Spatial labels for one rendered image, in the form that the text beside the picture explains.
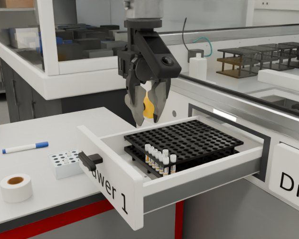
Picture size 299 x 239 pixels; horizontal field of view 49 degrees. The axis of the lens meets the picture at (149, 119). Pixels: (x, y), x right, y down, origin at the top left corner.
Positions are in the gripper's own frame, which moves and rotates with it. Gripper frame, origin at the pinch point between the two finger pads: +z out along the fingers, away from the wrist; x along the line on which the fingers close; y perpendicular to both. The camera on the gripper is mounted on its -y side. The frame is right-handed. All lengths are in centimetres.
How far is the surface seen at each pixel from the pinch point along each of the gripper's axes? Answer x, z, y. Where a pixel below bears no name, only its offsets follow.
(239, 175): -16.4, 12.8, -11.3
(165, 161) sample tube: 0.5, 6.7, -6.9
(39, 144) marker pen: 14, 20, 45
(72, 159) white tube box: 9.3, 18.3, 26.0
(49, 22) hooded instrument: -3, -14, 82
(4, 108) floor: -11, 97, 341
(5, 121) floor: -4, 97, 296
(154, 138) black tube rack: -5.1, 7.7, 5.9
